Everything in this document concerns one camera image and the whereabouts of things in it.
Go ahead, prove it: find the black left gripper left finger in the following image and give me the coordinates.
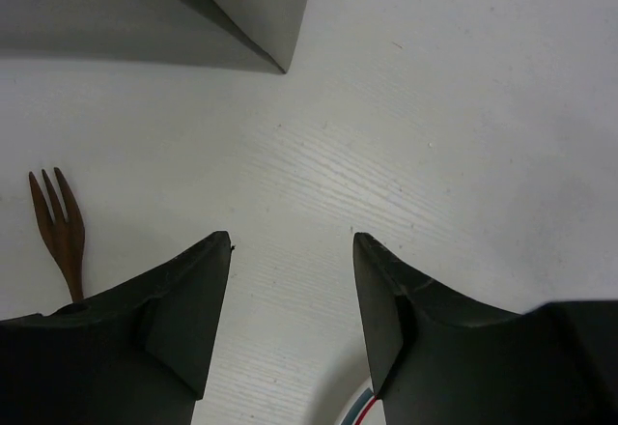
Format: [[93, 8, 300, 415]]
[[1, 231, 231, 424]]

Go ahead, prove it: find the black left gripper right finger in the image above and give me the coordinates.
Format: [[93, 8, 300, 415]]
[[353, 233, 617, 424]]

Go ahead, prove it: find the white plate with teal rim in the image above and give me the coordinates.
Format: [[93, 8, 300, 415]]
[[308, 342, 387, 425]]

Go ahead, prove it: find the brown wooden fork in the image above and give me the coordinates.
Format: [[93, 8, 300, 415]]
[[28, 167, 85, 302]]

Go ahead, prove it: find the grey cloth placemat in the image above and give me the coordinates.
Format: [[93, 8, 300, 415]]
[[1, 0, 308, 73]]

